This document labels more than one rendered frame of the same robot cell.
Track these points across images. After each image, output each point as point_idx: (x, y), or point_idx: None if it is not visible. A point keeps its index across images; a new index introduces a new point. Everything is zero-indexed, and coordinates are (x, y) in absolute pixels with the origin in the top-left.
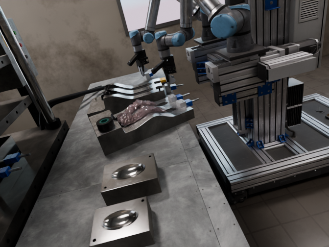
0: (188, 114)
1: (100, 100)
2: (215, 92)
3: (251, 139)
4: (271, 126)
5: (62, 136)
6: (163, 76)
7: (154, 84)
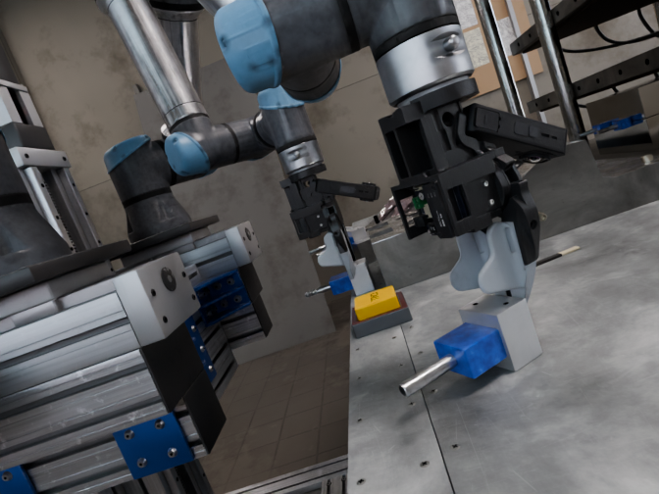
0: None
1: (612, 169)
2: (258, 303)
3: None
4: None
5: None
6: (366, 385)
7: (391, 226)
